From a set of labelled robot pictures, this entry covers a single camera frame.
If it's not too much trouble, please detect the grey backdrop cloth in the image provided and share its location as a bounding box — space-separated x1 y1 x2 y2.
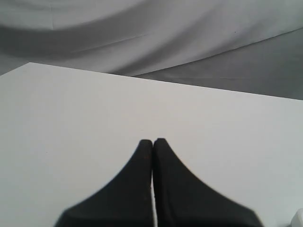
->
0 0 303 99

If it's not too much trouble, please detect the white five-socket power strip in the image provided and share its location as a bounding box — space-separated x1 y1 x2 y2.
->
291 209 303 227

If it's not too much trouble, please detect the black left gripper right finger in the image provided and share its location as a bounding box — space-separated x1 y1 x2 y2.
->
153 139 262 227

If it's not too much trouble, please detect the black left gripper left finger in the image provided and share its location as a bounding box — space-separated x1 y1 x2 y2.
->
56 140 153 227

